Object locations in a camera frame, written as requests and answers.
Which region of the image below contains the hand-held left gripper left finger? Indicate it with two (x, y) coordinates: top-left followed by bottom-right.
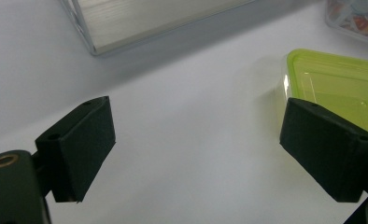
(35, 95), (117, 203)

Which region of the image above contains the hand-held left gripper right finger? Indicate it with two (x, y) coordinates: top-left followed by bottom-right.
(279, 97), (368, 203)

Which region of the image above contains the green plastic food container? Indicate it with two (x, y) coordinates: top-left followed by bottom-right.
(278, 49), (368, 141)

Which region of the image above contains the clear lidded food container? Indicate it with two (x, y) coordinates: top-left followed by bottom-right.
(324, 0), (368, 48)

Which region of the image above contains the white wire shelf rack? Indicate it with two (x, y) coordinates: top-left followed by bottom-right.
(60, 0), (258, 57)

